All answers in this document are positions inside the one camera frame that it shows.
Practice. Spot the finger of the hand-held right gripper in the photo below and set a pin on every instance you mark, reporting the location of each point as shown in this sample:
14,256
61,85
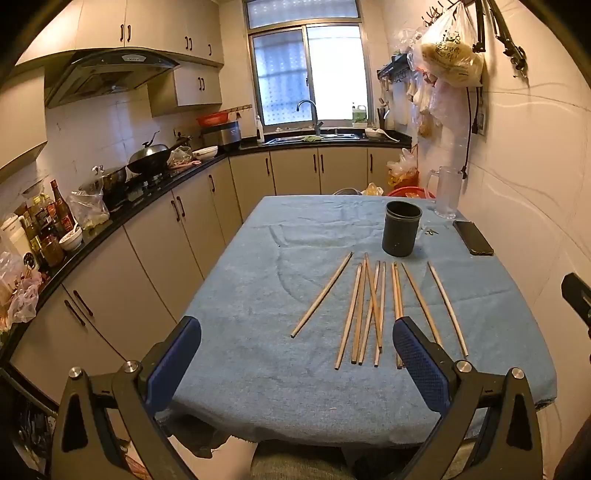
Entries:
577,295

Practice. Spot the kitchen window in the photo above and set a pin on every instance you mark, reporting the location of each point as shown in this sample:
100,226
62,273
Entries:
309,74

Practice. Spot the range hood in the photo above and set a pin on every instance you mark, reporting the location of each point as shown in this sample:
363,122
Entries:
111,76

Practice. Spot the small white bowl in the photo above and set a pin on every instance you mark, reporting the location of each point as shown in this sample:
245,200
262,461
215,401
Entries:
70,240

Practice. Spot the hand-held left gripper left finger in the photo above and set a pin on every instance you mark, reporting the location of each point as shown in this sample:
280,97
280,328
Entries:
173,364

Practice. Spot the small metal bits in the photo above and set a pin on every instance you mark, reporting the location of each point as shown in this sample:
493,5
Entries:
430,230

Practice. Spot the group of sauce bottles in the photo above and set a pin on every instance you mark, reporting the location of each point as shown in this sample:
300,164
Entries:
46,221

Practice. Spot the small beige wall cabinet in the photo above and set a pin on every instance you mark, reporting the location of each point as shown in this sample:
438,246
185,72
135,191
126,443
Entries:
194,90

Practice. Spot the steel faucet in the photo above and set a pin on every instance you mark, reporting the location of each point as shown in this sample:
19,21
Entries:
314,115

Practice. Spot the clear plastic bag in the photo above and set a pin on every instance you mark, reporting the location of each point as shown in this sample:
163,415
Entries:
90,210

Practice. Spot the utensil holder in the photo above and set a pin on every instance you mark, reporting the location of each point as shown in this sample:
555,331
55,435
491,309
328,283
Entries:
382,120

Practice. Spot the black wall rack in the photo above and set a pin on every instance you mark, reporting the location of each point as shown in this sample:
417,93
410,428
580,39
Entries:
397,64

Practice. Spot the wall hook rail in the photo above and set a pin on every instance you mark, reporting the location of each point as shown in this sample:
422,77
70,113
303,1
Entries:
443,9

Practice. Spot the steel cooking pot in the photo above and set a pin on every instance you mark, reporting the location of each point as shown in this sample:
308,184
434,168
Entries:
108,177

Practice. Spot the steel sink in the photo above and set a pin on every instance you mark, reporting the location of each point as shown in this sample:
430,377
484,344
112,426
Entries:
314,137

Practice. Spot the red colander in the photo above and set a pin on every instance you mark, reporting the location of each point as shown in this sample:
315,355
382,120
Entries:
212,120

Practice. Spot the beige wall cabinet row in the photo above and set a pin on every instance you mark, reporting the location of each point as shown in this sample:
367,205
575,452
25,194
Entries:
138,27

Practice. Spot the dark grey cup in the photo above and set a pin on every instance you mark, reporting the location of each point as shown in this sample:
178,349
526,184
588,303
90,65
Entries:
400,235

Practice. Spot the black wok with lid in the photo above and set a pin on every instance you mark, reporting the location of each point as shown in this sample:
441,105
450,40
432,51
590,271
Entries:
150,159

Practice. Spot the hanging clear plastic bags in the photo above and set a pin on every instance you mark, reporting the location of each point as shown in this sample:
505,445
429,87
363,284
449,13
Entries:
434,104

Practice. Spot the hanging plastic bag with bread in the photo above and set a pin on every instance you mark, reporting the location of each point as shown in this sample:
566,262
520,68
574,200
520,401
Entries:
450,55

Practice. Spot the yellow plastic bag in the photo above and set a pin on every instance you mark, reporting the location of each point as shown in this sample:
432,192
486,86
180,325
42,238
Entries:
373,189

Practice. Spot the steel basin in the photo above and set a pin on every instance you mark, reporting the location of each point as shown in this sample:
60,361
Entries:
346,190

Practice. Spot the white ladle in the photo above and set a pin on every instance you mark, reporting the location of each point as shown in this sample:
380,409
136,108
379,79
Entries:
376,134

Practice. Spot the orange plastic bags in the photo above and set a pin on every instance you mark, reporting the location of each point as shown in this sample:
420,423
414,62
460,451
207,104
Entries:
402,168

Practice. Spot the blue tablecloth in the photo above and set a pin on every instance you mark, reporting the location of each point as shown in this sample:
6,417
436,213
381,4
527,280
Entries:
258,314

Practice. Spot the beige base cabinets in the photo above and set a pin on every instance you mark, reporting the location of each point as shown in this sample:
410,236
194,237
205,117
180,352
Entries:
152,240

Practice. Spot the red plastic basin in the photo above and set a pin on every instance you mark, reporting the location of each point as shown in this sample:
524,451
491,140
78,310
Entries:
411,191

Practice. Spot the black smartphone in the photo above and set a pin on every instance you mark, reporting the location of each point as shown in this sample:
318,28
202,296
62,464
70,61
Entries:
473,237

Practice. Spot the black hanging tool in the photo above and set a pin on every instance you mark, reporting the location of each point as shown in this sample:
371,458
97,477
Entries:
481,27
508,41

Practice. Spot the white bottle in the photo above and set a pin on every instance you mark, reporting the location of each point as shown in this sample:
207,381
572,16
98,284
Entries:
259,131

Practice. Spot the clear plastic pitcher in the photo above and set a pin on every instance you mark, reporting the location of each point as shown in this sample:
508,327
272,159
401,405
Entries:
447,194

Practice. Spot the crumpled plastic bags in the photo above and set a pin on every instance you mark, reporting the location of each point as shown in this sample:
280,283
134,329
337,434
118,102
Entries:
18,295

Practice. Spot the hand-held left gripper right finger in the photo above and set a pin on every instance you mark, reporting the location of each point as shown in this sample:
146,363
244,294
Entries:
420,364

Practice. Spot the bunch of wooden chopsticks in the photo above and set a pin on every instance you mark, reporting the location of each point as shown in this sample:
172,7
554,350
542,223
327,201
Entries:
321,295

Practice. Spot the wall socket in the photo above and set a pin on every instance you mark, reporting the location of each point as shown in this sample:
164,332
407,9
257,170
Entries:
481,122

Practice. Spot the beige side cabinet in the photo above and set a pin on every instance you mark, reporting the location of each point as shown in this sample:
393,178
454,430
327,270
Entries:
21,120

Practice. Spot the green detergent bottle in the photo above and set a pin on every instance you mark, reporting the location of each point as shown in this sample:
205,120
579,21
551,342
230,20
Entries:
359,115

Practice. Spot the plastic bag with food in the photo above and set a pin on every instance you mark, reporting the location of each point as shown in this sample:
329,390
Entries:
180,157

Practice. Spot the steel kitchen appliance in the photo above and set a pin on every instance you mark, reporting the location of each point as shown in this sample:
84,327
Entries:
221,136

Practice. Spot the black kitchen countertop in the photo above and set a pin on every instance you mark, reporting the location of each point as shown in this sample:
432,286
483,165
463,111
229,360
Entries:
138,198

